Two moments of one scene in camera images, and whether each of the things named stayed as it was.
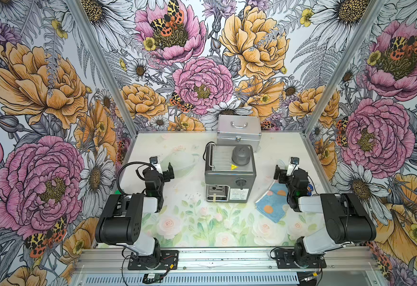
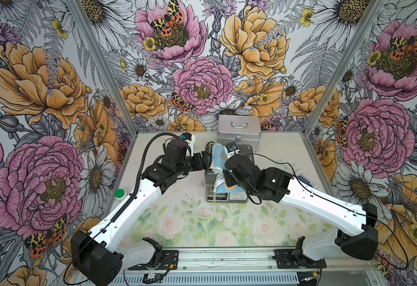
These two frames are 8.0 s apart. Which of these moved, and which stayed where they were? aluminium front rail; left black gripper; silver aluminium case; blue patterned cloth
Moved: left black gripper; blue patterned cloth
Stayed: aluminium front rail; silver aluminium case
